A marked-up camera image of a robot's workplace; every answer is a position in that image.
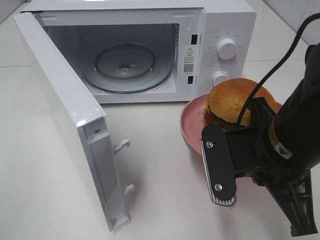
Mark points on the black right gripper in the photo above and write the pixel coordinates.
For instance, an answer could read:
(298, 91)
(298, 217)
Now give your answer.
(279, 147)

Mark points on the pink speckled plate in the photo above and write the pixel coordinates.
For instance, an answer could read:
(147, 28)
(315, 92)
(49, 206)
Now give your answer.
(191, 124)

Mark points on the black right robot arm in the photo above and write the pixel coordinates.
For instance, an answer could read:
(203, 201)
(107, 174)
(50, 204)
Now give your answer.
(308, 88)

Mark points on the white lower timer knob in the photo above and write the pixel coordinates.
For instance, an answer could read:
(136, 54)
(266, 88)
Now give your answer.
(219, 77)

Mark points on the white upper power knob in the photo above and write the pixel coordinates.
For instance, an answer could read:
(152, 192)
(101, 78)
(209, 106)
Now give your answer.
(227, 48)

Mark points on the glass microwave turntable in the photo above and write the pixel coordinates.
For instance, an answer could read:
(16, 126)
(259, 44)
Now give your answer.
(127, 68)

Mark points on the white microwave oven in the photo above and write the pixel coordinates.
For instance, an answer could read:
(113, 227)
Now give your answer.
(188, 29)

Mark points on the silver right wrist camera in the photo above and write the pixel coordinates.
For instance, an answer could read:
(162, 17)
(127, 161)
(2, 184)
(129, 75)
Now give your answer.
(218, 165)

